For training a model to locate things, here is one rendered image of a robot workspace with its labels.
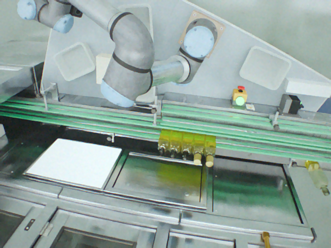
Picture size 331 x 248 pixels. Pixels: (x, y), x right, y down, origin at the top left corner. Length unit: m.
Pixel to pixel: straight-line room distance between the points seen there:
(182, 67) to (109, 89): 0.39
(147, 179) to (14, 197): 0.63
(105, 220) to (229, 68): 0.97
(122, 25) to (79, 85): 0.96
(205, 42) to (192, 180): 0.65
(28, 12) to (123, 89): 0.48
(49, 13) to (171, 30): 0.63
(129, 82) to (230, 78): 0.80
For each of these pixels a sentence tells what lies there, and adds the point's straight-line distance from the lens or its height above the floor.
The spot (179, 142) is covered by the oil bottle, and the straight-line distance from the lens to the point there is 1.20.
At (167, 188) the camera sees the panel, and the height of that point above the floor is 1.23.
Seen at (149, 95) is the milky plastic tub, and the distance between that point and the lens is 1.42.
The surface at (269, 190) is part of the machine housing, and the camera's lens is 1.36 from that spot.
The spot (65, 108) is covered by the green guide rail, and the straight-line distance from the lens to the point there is 1.52.
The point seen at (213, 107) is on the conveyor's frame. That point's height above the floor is 0.88.
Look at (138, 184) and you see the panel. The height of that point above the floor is 1.24.
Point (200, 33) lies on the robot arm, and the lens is 1.01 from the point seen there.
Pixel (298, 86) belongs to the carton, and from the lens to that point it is 1.41.
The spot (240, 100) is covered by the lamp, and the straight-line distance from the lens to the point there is 1.32.
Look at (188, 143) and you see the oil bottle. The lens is 1.20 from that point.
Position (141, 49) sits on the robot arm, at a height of 1.43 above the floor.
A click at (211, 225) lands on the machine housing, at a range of 1.08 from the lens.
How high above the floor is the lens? 2.05
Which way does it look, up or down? 59 degrees down
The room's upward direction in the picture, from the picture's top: 162 degrees counter-clockwise
